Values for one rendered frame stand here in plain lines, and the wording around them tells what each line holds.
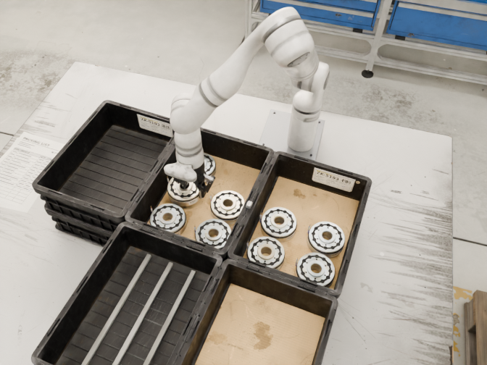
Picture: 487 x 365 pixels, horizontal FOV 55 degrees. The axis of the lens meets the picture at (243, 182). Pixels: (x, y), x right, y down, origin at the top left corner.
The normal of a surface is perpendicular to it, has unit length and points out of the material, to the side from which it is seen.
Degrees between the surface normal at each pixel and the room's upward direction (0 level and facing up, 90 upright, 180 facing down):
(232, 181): 0
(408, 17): 90
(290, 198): 0
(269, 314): 0
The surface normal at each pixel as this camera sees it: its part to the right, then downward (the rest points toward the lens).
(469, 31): -0.27, 0.75
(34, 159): 0.02, -0.62
